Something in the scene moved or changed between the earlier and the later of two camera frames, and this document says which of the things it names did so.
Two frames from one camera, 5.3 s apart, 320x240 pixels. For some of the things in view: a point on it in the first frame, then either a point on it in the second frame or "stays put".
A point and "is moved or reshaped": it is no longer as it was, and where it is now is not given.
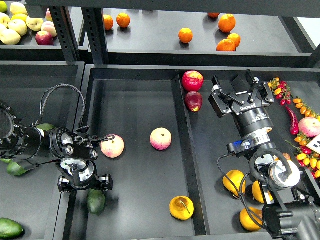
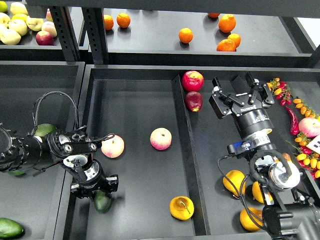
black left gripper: (81, 173) to (92, 178)
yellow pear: (181, 208) stays put
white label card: (314, 144) stays put
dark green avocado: (95, 200) is moved or reshaped
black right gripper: (253, 118) stays put
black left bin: (49, 92) stays put
